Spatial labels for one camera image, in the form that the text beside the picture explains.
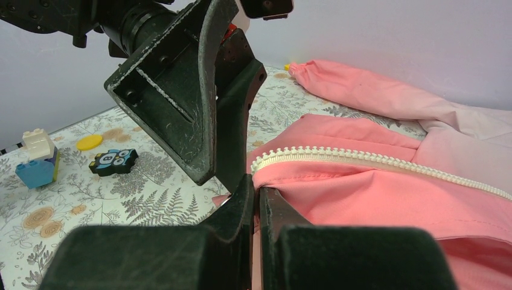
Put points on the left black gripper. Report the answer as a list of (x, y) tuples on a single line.
[(168, 83)]

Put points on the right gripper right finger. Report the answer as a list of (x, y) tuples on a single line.
[(296, 254)]

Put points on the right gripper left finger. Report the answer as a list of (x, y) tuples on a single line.
[(214, 254)]

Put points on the pink zip-up jacket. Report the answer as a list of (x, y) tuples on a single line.
[(455, 183)]

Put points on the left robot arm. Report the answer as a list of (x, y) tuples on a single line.
[(75, 18)]

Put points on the floral patterned table mat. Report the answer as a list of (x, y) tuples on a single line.
[(34, 221)]

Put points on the black owl toy block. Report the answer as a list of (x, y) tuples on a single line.
[(114, 161)]

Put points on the white and blue brick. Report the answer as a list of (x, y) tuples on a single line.
[(42, 167)]

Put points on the yellow round disc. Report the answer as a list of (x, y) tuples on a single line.
[(89, 142)]

